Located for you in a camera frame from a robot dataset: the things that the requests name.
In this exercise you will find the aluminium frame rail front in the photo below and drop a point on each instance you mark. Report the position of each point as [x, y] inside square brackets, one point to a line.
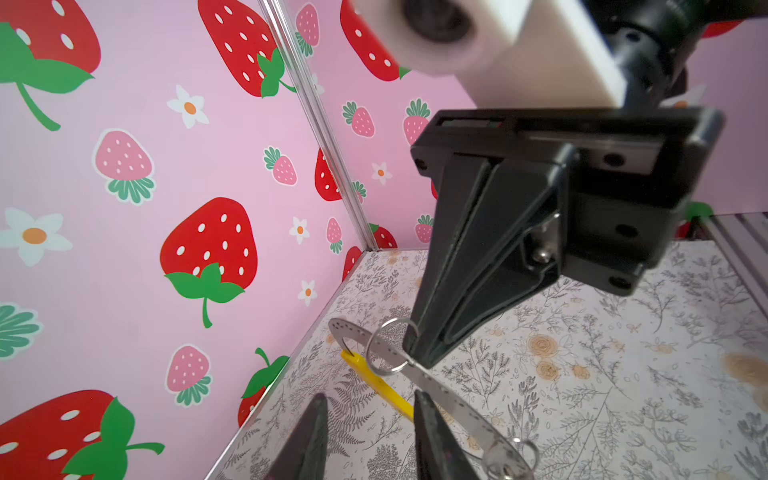
[743, 240]

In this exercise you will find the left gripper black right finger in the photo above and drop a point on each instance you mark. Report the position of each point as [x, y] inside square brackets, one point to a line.
[438, 454]

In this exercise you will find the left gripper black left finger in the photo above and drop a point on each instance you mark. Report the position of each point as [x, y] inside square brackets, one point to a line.
[303, 456]

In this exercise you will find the aluminium corner post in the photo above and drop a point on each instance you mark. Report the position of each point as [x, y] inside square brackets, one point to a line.
[282, 29]

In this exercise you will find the grey keyring loop yellow tag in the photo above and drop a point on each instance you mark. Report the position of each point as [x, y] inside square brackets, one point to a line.
[374, 359]

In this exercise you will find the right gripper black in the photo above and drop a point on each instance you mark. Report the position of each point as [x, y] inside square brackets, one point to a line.
[592, 194]

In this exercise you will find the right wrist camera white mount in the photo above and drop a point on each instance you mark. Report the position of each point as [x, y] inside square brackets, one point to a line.
[505, 54]

